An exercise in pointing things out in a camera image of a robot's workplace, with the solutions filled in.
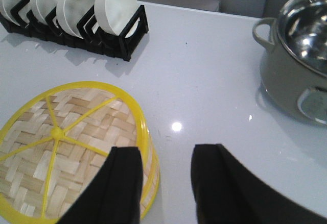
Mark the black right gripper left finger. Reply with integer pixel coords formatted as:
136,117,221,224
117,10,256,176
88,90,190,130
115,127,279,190
58,147,142,223

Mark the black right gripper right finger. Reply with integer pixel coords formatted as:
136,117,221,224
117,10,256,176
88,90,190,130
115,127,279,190
191,144,326,223

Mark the woven bamboo steamer lid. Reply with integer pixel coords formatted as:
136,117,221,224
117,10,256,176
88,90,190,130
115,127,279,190
1,81,147,223

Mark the green electric cooking pot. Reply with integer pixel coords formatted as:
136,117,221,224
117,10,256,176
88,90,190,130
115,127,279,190
252,17,326,126

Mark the black bowl rack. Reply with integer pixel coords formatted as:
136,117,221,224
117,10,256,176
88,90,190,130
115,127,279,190
1,0,149,61

